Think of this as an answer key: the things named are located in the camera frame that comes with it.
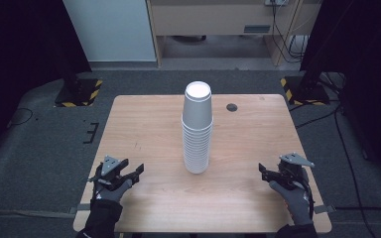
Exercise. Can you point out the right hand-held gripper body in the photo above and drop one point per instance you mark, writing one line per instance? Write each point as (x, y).
(292, 168)

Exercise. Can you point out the striped black stand base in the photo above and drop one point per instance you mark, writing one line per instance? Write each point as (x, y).
(306, 92)
(79, 94)

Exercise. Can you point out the beige wooden cabinet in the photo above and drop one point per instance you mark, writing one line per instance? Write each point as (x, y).
(211, 20)

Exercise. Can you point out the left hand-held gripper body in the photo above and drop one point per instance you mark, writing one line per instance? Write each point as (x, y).
(109, 165)

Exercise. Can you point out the white panel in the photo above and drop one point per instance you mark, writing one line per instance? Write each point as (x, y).
(109, 29)

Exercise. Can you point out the person's left hand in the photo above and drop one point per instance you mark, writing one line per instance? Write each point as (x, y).
(112, 195)

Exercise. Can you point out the stack of white paper cups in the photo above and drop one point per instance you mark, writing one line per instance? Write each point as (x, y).
(196, 132)

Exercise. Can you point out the black curtain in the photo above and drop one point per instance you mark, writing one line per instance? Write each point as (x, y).
(360, 49)
(23, 43)

